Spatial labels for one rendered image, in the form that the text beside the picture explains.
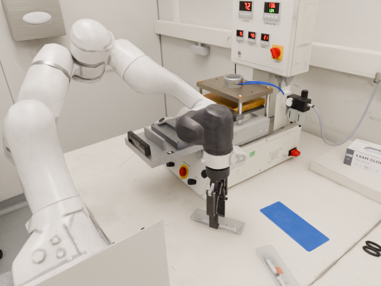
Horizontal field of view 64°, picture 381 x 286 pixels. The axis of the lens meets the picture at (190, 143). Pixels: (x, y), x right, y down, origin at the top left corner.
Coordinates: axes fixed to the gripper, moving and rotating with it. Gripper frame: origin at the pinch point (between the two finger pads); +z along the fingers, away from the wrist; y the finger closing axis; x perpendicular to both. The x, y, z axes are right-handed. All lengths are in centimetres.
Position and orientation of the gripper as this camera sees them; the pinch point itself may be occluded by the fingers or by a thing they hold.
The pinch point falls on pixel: (217, 214)
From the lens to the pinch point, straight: 107.0
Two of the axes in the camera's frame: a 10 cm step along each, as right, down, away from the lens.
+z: 0.3, 8.8, 4.7
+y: -4.4, 4.4, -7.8
